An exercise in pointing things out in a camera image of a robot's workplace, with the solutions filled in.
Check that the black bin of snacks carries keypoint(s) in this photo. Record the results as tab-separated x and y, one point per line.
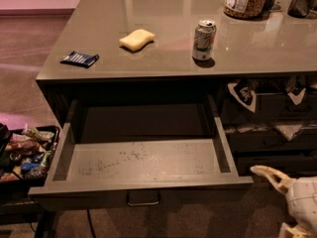
26	156

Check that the green white soda can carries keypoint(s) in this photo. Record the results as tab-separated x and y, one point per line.
204	39

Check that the dark glass container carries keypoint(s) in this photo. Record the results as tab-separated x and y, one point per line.
301	8

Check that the grey top drawer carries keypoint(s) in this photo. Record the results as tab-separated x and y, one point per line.
106	151

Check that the white triangular snack bag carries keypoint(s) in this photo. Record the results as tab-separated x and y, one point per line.
295	90

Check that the yellow sponge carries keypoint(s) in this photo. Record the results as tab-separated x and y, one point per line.
137	39

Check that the black white snack bag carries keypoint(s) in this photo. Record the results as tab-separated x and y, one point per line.
243	92

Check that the grey drawer cabinet counter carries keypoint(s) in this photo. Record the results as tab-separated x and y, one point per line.
266	51

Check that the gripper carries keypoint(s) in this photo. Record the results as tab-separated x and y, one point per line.
306	200

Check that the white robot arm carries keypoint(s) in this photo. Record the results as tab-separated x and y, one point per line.
301	197

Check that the large jar of nuts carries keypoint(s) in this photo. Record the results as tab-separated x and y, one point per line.
243	9

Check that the metal drawer handle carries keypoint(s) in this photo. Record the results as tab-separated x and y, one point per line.
142	198

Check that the blue snack packet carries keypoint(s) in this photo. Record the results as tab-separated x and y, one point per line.
81	60

